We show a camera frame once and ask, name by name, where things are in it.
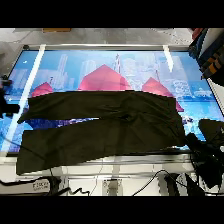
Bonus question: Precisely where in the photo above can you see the dark green pants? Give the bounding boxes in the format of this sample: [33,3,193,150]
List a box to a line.
[15,89,187,176]

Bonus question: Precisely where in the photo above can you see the heap of clothes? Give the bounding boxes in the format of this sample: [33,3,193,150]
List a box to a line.
[187,27,224,88]

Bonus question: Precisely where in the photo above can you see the black garment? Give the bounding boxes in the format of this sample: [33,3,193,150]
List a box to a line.
[198,118,224,145]

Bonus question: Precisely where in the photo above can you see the black cable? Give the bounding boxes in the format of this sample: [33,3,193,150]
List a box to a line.
[61,186,92,197]
[132,168,188,197]

